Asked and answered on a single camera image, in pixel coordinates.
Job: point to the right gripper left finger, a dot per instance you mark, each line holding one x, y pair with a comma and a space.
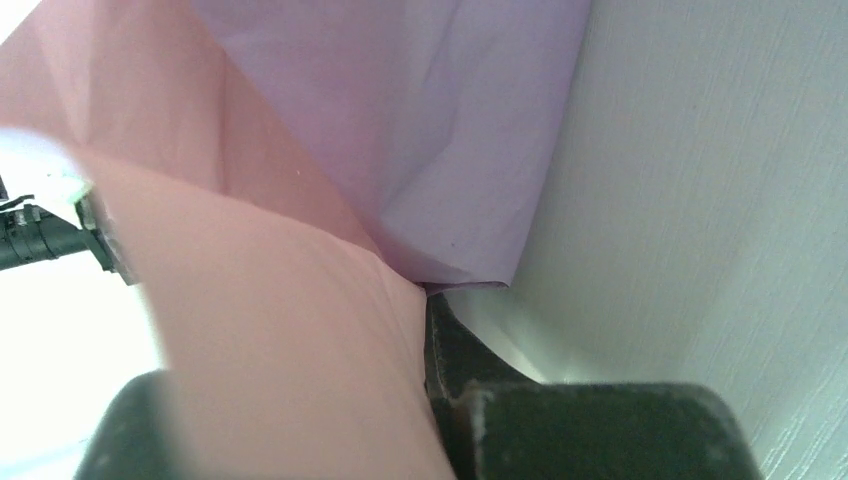
130, 441

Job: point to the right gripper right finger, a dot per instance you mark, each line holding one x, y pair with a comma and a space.
497, 423

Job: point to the pink wrapping paper sheet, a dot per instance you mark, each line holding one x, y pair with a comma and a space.
285, 177

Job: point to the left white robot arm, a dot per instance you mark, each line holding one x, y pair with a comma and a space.
49, 208

